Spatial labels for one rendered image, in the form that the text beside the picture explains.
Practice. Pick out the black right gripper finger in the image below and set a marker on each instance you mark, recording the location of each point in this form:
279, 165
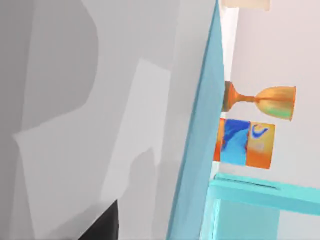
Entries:
105, 225

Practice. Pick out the light blue rack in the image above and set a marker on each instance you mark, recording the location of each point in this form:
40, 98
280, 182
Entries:
200, 160

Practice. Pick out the gold trophy cup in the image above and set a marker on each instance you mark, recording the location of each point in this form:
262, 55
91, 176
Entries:
272, 101

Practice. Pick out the pale wooden furniture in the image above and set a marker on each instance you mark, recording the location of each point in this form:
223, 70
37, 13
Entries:
246, 4

